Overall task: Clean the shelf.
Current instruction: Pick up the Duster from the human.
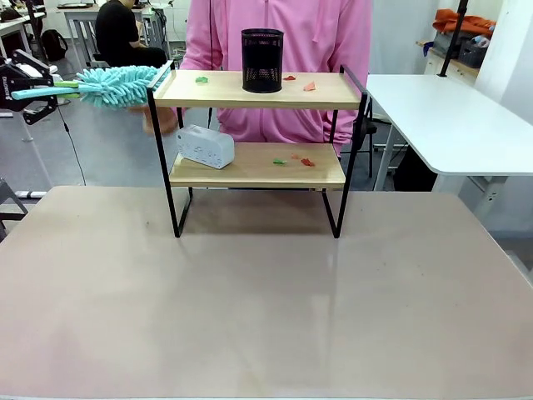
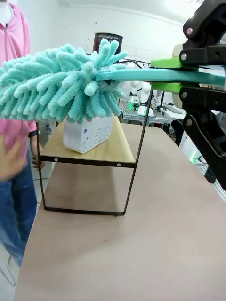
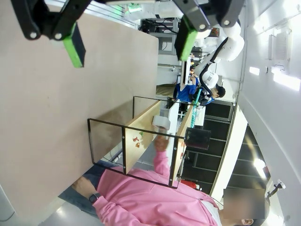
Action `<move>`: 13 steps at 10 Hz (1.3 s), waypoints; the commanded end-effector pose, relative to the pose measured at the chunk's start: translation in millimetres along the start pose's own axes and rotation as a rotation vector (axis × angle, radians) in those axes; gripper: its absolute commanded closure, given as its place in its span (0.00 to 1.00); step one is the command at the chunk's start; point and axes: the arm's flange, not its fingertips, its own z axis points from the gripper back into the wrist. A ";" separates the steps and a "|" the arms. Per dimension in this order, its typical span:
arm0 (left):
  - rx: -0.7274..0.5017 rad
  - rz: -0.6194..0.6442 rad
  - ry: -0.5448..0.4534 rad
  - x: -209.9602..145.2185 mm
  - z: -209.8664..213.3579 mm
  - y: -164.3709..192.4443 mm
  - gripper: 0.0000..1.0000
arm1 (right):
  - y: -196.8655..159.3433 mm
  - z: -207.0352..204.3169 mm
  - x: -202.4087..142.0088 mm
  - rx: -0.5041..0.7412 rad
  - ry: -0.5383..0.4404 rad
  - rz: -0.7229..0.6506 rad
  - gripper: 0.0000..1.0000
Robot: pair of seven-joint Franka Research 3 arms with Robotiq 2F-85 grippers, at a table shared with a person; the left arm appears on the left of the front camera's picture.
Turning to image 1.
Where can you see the red paper scrap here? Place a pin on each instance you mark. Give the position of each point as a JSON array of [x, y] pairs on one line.
[[307, 162], [290, 77]]

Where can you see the white background desk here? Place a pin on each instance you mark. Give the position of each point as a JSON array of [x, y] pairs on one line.
[[79, 8]]

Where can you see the orange jacket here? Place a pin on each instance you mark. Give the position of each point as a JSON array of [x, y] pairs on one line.
[[462, 21]]

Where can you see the teal microfiber duster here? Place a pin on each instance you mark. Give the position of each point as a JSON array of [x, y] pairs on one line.
[[121, 85]]

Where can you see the gray chair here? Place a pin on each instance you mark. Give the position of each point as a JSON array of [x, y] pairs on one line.
[[10, 204]]

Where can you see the person's right hand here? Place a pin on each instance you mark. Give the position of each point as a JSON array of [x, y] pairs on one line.
[[166, 121]]

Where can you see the seated person in black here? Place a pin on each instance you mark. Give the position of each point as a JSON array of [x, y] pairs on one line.
[[121, 37]]

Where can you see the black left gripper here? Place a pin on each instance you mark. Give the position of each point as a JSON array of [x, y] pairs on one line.
[[7, 87]]

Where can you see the person in pink hoodie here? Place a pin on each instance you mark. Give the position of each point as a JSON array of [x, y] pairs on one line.
[[291, 37]]

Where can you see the two-tier wooden metal shelf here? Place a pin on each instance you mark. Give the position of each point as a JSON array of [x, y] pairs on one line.
[[258, 100]]

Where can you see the white side table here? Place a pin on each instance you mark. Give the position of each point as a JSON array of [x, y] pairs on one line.
[[449, 121]]

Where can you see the black mesh pen holder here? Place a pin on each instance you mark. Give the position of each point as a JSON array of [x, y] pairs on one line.
[[262, 62]]

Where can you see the black backpack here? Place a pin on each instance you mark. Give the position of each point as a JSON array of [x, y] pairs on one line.
[[54, 43]]

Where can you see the green paper scrap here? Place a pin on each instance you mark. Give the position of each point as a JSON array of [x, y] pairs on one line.
[[278, 161], [202, 79]]

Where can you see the black plastic crate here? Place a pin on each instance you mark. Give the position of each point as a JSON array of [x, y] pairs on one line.
[[472, 52]]

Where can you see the black stand pole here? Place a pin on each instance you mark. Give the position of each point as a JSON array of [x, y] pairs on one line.
[[454, 37]]

